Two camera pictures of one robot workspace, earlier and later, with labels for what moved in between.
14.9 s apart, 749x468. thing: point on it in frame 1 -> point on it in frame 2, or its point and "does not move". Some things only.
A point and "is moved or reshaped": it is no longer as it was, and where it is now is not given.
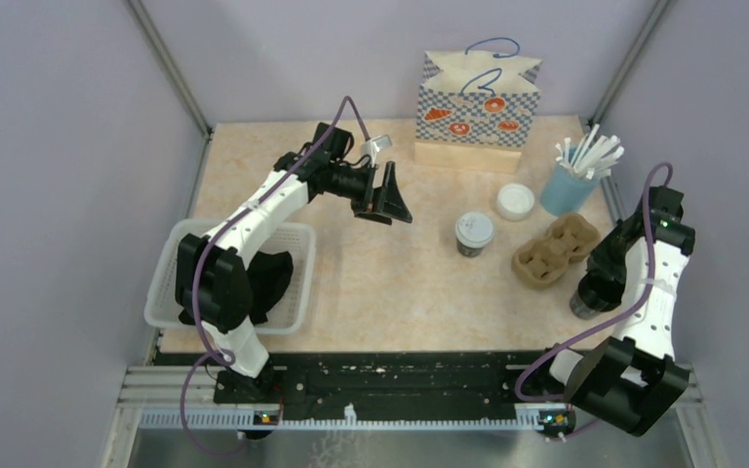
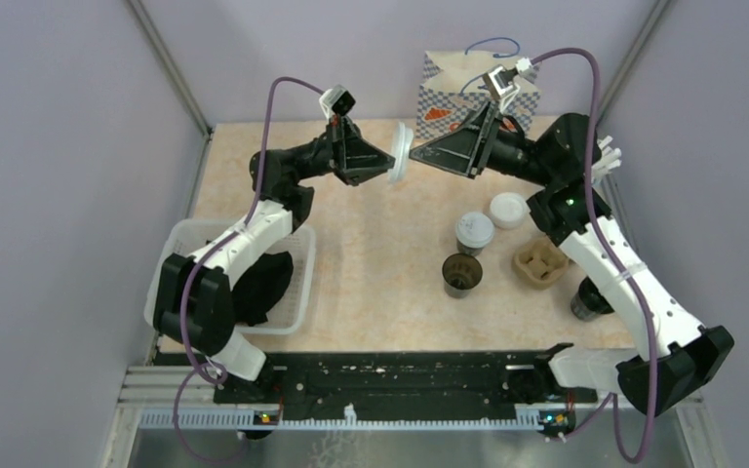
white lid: x=474 y=229 does not move
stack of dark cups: x=598 y=292 does not move
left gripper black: x=382 y=203 -> x=348 y=149
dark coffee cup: x=468 y=252 does not move
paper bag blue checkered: x=476 y=108 does not move
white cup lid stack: x=515 y=202 is moved or reshaped
